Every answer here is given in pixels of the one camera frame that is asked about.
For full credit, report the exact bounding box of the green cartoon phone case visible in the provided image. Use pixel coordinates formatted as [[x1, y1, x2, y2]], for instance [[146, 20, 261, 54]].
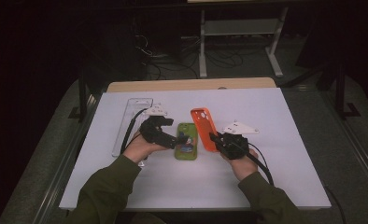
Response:
[[174, 122, 199, 161]]

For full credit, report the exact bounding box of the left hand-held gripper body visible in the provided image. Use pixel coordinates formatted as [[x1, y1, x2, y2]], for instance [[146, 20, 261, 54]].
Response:
[[139, 104, 177, 149]]

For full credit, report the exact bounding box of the metal frame rail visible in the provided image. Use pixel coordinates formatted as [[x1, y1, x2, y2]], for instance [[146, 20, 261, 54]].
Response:
[[32, 92, 103, 224], [321, 91, 368, 195]]

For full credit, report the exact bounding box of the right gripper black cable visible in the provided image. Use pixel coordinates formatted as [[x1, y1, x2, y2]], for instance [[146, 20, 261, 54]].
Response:
[[232, 141, 348, 224]]

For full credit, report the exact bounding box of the clear plastic tray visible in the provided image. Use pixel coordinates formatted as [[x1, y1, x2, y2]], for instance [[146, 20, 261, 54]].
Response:
[[111, 97, 155, 169]]

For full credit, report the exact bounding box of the white metal table frame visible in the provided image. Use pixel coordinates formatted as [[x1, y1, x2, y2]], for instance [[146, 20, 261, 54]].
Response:
[[186, 0, 290, 78]]

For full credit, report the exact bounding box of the black floor cable bundle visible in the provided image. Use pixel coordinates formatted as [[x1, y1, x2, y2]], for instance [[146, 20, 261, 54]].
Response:
[[134, 33, 267, 81]]

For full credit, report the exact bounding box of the person's right hand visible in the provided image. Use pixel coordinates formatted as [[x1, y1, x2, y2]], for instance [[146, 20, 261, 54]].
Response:
[[220, 148, 260, 182]]

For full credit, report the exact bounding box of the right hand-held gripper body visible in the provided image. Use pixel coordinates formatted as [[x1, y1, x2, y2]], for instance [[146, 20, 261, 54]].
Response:
[[218, 120, 260, 161]]

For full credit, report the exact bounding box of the orange phone case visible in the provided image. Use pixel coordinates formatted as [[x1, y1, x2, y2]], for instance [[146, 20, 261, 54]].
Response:
[[190, 107, 219, 153]]

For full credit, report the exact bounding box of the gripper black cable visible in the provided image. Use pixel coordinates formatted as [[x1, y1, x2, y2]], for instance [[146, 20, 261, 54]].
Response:
[[120, 107, 150, 156], [232, 141, 348, 224]]

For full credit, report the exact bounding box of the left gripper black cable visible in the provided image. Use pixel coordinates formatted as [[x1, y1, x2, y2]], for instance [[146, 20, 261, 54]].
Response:
[[120, 107, 150, 156]]

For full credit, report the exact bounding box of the black metal stand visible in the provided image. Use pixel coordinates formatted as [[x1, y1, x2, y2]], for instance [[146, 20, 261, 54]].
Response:
[[68, 69, 91, 123], [333, 60, 362, 119]]

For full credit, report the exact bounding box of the person's left hand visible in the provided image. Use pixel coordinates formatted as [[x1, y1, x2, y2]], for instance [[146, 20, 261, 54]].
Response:
[[121, 132, 171, 164]]

